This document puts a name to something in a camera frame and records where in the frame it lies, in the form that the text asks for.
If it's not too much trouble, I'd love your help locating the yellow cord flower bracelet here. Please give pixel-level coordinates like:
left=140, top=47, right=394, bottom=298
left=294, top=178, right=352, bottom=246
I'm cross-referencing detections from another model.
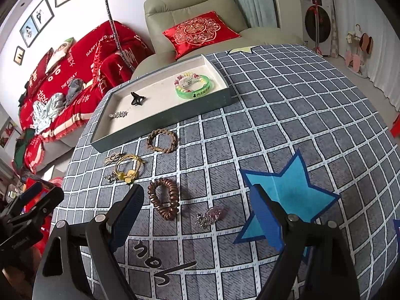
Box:
left=114, top=153, right=147, bottom=184

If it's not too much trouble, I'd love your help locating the brown spiral hair tie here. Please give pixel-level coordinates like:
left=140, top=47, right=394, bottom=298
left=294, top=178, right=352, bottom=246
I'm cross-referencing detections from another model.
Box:
left=147, top=177, right=181, bottom=221

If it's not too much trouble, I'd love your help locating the pink crystal hair clip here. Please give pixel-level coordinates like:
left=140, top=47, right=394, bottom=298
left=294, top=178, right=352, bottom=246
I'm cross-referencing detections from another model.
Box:
left=196, top=206, right=227, bottom=229

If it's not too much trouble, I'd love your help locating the silver star hair clip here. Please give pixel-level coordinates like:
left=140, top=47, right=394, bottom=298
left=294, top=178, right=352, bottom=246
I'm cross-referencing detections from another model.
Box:
left=108, top=111, right=128, bottom=119

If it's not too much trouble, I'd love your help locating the black claw hair clip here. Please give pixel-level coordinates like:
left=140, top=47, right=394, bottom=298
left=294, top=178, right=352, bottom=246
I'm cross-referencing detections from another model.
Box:
left=130, top=92, right=146, bottom=106

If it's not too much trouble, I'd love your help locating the green bangle bracelet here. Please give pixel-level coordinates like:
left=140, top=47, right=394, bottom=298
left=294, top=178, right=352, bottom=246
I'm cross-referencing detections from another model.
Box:
left=174, top=74, right=214, bottom=101

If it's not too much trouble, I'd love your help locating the pink yellow beaded bracelet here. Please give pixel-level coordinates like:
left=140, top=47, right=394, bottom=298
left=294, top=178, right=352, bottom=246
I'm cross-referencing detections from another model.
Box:
left=173, top=71, right=209, bottom=94

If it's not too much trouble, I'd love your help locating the grey rectangular jewelry tray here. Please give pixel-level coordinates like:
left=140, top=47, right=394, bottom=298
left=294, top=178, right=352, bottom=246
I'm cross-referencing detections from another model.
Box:
left=90, top=55, right=233, bottom=153

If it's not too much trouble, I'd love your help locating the blue star patch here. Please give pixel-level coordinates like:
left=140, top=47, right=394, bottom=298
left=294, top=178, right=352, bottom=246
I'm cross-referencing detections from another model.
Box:
left=234, top=150, right=340, bottom=244

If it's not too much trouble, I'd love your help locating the silver rhinestone brooch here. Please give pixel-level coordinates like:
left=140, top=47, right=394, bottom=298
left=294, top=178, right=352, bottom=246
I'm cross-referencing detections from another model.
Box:
left=104, top=171, right=118, bottom=184

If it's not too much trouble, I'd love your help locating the beige hair clip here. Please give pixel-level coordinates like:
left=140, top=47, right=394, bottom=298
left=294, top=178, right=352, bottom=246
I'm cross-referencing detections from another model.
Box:
left=104, top=152, right=125, bottom=166

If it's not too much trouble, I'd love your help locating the grey checked tablecloth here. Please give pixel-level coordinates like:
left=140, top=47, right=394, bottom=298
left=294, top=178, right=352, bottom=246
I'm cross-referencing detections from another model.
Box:
left=49, top=43, right=400, bottom=300

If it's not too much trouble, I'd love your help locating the pink star patch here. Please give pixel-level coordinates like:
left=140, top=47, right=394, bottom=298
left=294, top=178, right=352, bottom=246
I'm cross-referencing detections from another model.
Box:
left=393, top=219, right=400, bottom=243

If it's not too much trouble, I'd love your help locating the grey clothes pile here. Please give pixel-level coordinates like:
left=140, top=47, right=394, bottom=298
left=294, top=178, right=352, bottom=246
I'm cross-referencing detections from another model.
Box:
left=31, top=78, right=85, bottom=135

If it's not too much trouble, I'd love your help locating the red blanket covered sofa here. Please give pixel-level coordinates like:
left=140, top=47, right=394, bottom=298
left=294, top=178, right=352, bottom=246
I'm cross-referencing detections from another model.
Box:
left=11, top=22, right=153, bottom=174

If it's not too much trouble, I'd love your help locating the red plastic stool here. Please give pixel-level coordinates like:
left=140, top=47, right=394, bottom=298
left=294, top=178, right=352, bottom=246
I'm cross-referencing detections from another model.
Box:
left=390, top=120, right=400, bottom=138

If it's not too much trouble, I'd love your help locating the yellow star patch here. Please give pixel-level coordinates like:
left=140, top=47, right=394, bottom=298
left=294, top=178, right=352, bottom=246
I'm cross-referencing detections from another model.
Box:
left=227, top=45, right=256, bottom=54

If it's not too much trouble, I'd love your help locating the slipper rack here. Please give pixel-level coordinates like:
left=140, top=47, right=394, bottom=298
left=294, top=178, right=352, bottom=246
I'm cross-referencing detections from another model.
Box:
left=344, top=24, right=374, bottom=79

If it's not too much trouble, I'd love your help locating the red embroidered cushion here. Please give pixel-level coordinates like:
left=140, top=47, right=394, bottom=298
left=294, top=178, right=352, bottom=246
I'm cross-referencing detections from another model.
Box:
left=163, top=11, right=240, bottom=60

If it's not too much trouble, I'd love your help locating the green recliner armchair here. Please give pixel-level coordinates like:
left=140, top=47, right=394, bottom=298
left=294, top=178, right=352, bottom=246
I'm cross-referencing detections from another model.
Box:
left=132, top=0, right=302, bottom=79

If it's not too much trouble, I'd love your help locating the white curtain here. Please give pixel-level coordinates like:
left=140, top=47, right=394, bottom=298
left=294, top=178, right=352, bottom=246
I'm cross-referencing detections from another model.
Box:
left=334, top=0, right=400, bottom=110

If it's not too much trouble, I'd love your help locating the stacked washer dryer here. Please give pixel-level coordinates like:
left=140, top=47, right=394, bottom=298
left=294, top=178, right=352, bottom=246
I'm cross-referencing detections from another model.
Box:
left=300, top=0, right=333, bottom=56

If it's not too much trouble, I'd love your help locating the flexible phone holder stand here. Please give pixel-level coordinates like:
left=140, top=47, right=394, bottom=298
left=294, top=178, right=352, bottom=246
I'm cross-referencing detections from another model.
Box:
left=103, top=0, right=136, bottom=73

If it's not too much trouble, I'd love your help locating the brown chain bracelet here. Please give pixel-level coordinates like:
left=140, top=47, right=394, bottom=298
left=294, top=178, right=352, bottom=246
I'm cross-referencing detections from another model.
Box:
left=146, top=128, right=179, bottom=155

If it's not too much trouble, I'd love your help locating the small framed wall picture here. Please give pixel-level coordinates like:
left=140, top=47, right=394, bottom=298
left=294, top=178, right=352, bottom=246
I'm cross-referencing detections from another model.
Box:
left=13, top=46, right=25, bottom=66

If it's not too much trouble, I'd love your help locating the framed wall picture pair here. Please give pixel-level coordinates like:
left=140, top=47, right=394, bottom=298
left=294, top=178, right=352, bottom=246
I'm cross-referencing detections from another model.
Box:
left=20, top=0, right=54, bottom=48

